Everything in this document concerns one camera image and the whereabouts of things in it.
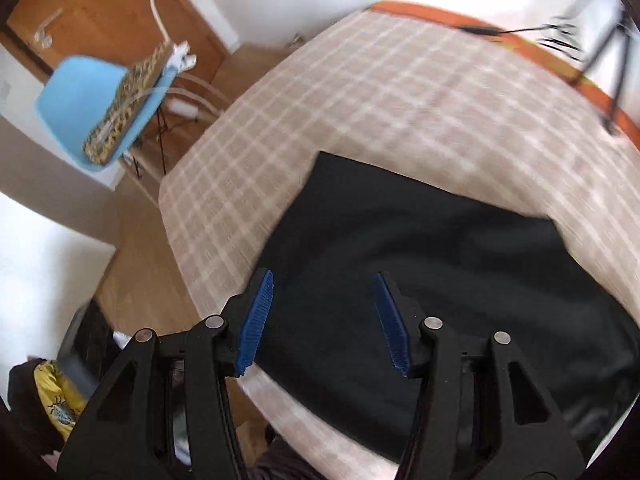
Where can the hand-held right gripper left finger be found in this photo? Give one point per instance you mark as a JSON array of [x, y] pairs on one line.
[[256, 314]]

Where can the black pants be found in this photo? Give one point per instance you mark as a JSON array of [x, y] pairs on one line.
[[450, 270]]

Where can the beige checkered tablecloth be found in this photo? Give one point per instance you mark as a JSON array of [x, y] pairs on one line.
[[380, 110]]

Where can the wooden door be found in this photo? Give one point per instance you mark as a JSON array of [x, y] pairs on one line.
[[105, 15]]

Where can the blue plastic chair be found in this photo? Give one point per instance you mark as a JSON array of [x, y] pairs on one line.
[[87, 110]]

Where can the yellow printed bag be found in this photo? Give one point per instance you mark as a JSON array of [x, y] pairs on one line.
[[59, 400]]

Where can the orange bed sheet edge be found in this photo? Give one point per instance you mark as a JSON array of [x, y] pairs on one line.
[[515, 35]]

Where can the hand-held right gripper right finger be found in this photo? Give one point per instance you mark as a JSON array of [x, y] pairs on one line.
[[390, 321]]

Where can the black tripod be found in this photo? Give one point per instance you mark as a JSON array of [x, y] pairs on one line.
[[595, 45]]

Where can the yellow patterned cushion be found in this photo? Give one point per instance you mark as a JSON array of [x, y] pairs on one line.
[[129, 105]]

